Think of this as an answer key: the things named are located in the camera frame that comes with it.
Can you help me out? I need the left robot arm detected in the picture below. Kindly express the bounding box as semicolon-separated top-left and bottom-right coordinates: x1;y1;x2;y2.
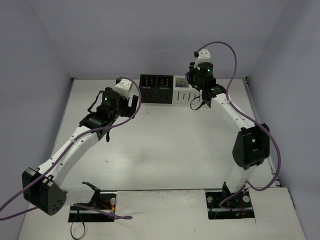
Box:
22;87;142;216

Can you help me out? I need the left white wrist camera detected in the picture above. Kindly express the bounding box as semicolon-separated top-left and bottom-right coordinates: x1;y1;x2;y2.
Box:
113;78;133;99

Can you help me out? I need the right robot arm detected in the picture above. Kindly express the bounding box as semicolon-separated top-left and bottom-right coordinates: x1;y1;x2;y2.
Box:
185;61;270;198

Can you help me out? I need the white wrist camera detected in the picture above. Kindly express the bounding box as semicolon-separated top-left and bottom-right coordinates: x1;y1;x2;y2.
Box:
113;78;133;99
193;48;211;68

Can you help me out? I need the white slotted double container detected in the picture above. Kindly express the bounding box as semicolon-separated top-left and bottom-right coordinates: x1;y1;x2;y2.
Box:
172;75;201;106

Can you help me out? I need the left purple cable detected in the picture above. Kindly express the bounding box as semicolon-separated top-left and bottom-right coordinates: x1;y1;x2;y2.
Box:
0;76;143;221

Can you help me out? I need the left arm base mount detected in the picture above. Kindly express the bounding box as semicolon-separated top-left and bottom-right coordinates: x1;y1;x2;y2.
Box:
68;181;117;223

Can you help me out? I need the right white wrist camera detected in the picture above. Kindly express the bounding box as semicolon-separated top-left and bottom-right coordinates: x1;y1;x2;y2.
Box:
193;48;211;68

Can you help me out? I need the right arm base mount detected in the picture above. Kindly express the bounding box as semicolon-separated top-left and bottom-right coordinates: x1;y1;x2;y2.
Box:
205;184;255;220

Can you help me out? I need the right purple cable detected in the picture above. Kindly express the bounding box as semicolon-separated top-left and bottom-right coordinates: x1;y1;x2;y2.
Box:
197;41;281;210

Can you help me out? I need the black slotted double container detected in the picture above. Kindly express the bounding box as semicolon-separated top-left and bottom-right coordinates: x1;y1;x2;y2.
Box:
139;74;174;104

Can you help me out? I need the purple cable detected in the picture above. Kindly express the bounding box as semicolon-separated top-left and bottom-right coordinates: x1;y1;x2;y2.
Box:
197;41;281;210
0;76;143;221

